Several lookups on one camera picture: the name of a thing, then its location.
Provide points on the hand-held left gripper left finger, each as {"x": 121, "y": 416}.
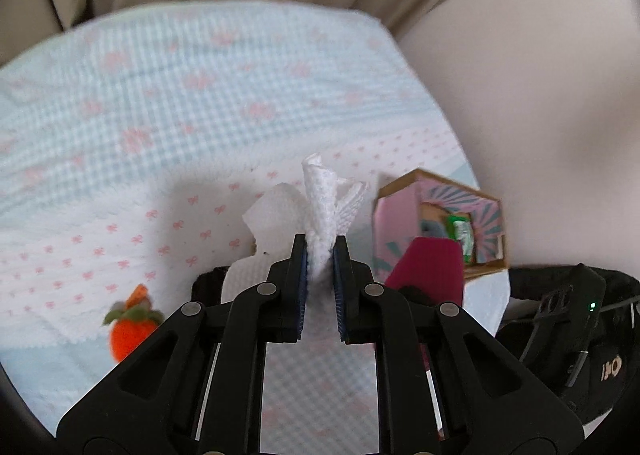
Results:
{"x": 300, "y": 285}

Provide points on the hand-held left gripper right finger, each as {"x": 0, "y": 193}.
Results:
{"x": 340, "y": 285}

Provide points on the white paper towel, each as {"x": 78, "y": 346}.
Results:
{"x": 320, "y": 200}

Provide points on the pink cardboard box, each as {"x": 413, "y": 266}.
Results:
{"x": 395, "y": 225}

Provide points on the dark red cloth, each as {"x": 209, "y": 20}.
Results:
{"x": 430, "y": 267}

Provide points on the green packet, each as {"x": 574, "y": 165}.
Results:
{"x": 462, "y": 232}

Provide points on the white blanket with pink bows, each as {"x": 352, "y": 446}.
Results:
{"x": 150, "y": 230}

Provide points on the orange felt fruit toy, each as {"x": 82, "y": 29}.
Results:
{"x": 131, "y": 332}

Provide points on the blue gingham bed sheet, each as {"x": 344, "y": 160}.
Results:
{"x": 175, "y": 85}

